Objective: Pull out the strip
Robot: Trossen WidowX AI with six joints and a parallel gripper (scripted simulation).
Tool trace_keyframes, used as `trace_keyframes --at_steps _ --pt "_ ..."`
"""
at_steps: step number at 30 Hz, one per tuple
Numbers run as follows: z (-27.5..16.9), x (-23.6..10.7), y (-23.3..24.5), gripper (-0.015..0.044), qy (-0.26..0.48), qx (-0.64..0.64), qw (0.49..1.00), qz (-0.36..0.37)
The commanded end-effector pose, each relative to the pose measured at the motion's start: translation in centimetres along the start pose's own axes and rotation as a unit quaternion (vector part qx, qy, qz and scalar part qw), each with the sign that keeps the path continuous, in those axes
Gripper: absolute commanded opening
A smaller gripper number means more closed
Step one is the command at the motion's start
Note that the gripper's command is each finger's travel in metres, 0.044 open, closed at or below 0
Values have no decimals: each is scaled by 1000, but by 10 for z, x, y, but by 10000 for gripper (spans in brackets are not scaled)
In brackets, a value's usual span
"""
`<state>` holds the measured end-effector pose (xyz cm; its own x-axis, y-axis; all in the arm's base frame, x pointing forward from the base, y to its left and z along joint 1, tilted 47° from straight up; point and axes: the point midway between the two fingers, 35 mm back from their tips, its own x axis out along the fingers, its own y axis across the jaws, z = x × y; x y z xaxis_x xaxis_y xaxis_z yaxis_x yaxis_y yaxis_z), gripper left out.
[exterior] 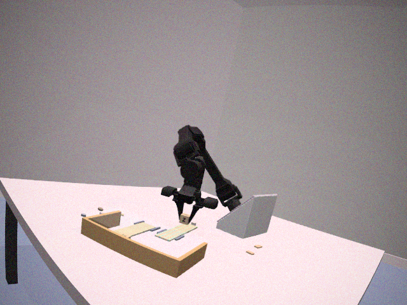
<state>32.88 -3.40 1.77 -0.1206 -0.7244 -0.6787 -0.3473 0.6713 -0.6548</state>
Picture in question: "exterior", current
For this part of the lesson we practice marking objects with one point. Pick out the beige cube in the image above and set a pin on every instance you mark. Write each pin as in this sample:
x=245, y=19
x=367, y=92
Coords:
x=184, y=218

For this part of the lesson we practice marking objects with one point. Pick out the tan u-shaped wall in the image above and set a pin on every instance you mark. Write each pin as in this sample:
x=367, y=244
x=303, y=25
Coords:
x=160, y=247

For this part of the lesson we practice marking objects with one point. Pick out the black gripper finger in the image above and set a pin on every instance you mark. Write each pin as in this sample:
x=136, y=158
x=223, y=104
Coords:
x=195, y=209
x=180, y=206

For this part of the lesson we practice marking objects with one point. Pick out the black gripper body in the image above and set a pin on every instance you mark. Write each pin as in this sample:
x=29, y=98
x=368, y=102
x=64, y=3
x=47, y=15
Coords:
x=207, y=202

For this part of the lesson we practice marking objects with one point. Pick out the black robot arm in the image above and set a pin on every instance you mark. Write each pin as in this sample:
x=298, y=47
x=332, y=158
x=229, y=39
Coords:
x=190, y=153

